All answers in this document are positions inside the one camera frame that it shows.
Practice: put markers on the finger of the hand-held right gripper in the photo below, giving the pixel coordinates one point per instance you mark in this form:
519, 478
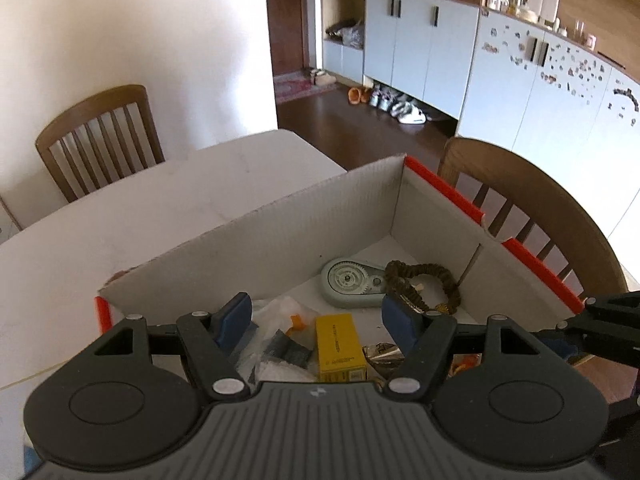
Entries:
610, 340
615, 305

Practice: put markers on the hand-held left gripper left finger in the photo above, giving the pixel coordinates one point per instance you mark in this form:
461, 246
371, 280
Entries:
235, 317

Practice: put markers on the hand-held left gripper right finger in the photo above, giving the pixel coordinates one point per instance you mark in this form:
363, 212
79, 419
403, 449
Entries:
400, 322

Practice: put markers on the silver foil packet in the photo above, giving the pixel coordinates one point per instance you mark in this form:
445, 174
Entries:
380, 352

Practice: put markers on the grey-green correction tape dispenser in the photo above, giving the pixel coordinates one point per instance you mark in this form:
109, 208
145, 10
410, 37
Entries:
350, 282

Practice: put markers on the small yellow box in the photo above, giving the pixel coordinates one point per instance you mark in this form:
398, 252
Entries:
340, 347

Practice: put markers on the orange bead charm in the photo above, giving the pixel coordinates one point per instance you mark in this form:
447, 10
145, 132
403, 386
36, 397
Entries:
465, 364

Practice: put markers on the red cardboard box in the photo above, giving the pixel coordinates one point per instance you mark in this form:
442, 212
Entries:
300, 240

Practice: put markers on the brown wooden chair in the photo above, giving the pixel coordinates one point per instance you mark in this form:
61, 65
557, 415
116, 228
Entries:
95, 110
550, 195

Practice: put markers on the row of white sneakers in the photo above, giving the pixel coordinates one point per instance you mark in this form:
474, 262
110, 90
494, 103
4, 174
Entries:
405, 110

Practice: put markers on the orange slippers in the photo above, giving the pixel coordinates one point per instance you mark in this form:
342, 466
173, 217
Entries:
359, 95

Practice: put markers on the red patterned doormat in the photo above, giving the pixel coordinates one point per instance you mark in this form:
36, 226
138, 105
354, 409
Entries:
295, 87

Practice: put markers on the beige slippers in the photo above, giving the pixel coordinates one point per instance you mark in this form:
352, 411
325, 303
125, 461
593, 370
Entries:
324, 77

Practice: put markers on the grey plastic bag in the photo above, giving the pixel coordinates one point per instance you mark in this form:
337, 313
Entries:
350, 35

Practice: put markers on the dark brown door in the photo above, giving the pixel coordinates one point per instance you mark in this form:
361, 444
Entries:
287, 30

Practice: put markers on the white canisters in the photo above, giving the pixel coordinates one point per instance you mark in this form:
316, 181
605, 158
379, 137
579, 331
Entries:
542, 0

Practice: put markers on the white wall cabinet unit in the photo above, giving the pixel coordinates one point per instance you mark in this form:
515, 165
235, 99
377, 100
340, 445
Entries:
440, 60

